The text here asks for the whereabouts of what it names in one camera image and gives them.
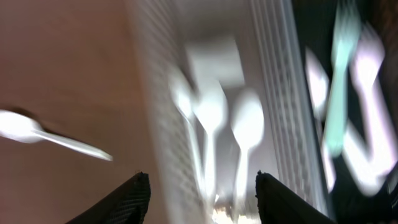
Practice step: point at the white plastic fork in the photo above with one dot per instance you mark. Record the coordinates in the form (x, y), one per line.
(367, 170)

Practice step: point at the mint green plastic fork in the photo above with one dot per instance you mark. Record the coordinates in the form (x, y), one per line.
(346, 34)

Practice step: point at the dark green plastic basket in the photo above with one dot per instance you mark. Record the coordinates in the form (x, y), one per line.
(315, 22)

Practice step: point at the white short plastic spoon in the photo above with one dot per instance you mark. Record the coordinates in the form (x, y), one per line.
(318, 84)

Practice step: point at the pink plastic fork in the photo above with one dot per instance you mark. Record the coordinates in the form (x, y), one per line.
(379, 131)

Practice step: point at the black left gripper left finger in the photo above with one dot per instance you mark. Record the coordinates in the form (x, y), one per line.
(128, 204)

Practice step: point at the white spoon top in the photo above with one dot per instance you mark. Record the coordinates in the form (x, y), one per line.
(24, 129)

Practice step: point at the clear plastic basket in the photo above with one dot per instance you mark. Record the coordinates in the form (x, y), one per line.
(191, 53)

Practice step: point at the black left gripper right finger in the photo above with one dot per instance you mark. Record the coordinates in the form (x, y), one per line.
(277, 204)

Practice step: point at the white spoon bottom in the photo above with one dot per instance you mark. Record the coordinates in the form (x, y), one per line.
(181, 94)

